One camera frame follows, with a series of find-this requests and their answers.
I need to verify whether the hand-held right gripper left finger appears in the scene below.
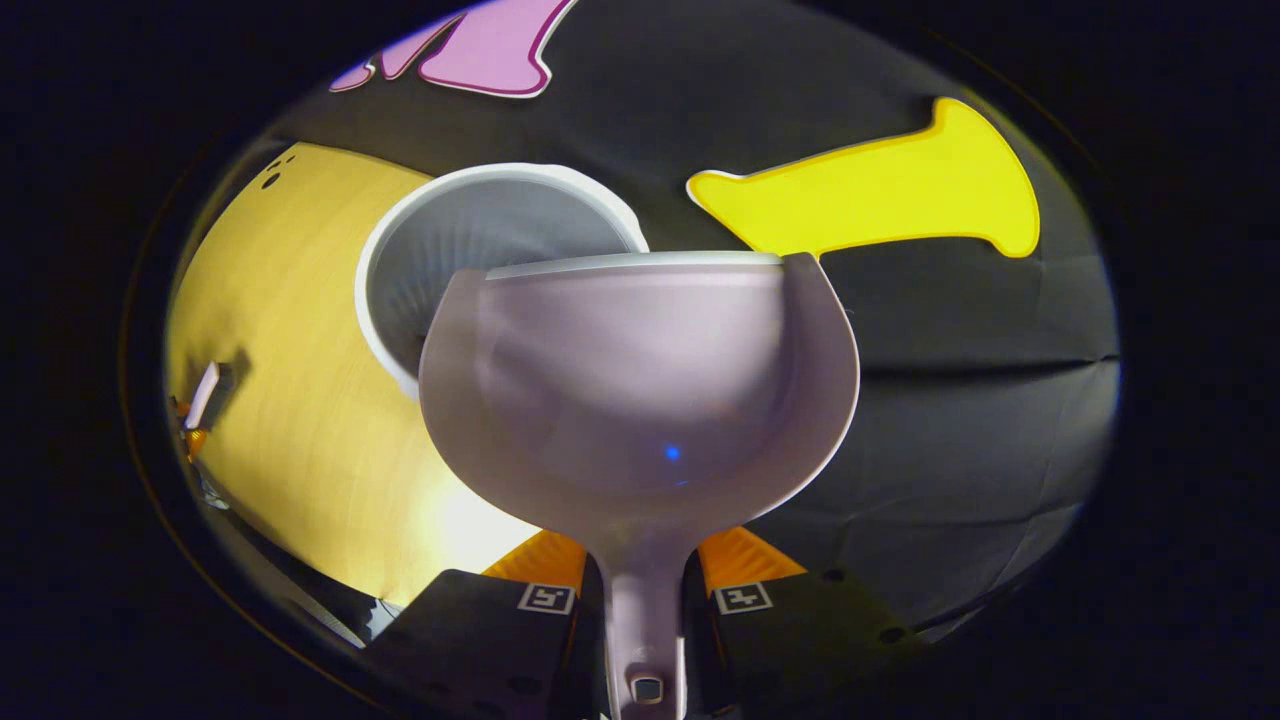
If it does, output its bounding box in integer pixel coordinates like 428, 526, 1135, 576
362, 528, 603, 720

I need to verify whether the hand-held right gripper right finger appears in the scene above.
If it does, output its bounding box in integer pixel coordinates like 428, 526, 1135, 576
684, 526, 933, 717

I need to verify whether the small pale purple broom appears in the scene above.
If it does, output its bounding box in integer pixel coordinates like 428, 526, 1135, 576
184, 361, 237, 432

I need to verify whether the pale purple dustpan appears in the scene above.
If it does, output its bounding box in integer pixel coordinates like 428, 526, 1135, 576
418, 250, 861, 720

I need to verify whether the white ribbed garbage bin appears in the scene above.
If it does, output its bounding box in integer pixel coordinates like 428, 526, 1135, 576
354, 162, 651, 401

